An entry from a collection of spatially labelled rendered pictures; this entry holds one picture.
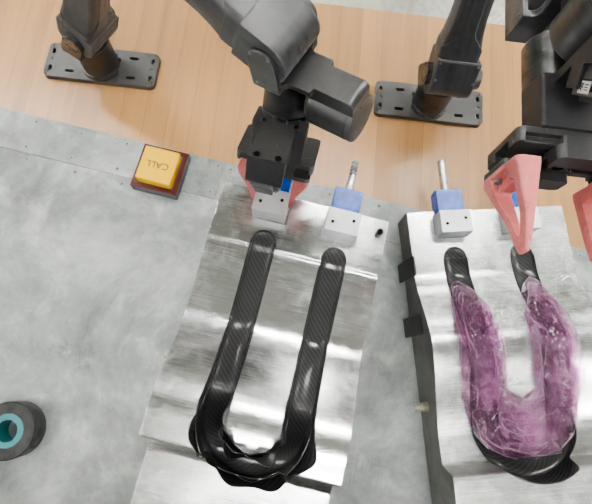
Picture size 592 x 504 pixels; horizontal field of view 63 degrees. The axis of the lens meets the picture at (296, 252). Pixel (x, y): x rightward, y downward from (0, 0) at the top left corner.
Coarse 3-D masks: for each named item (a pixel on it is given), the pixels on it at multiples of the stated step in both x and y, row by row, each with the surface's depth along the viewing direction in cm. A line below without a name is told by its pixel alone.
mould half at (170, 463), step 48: (240, 192) 73; (240, 240) 71; (288, 240) 72; (336, 240) 72; (384, 240) 72; (192, 288) 70; (288, 288) 70; (192, 336) 67; (288, 336) 68; (336, 336) 69; (192, 384) 62; (240, 384) 63; (288, 384) 64; (336, 384) 65; (144, 432) 60; (240, 432) 60; (336, 432) 61; (144, 480) 65; (192, 480) 65; (288, 480) 66; (336, 480) 59
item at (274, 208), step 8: (288, 184) 71; (256, 192) 69; (280, 192) 69; (288, 192) 71; (256, 200) 69; (264, 200) 69; (272, 200) 69; (280, 200) 69; (288, 200) 69; (256, 208) 68; (264, 208) 68; (272, 208) 68; (280, 208) 69; (288, 208) 72; (256, 216) 72; (264, 216) 71; (272, 216) 70; (280, 216) 69
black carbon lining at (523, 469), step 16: (448, 256) 76; (464, 256) 76; (512, 256) 76; (528, 256) 77; (448, 272) 75; (464, 272) 76; (528, 272) 76; (576, 432) 68; (480, 448) 67; (496, 464) 67; (512, 464) 67; (528, 464) 67; (544, 464) 67; (560, 464) 67; (576, 464) 64; (528, 480) 64; (544, 480) 64; (560, 480) 62
